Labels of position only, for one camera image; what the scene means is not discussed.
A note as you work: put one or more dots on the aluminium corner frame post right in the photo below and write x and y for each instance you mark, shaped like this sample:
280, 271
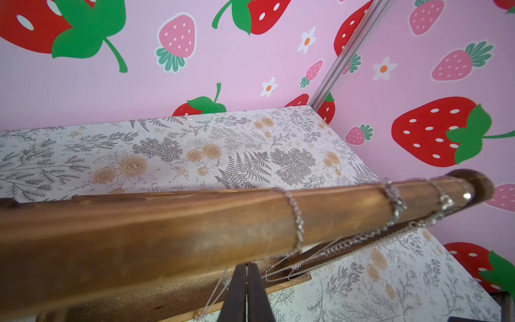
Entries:
364, 29

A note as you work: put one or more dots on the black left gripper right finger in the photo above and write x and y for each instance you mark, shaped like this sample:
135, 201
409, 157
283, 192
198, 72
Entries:
259, 309

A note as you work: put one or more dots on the wooden jewelry display stand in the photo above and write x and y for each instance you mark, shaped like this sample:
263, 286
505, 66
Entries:
57, 254

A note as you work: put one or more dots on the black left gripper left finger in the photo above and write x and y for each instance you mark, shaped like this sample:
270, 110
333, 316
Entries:
234, 307

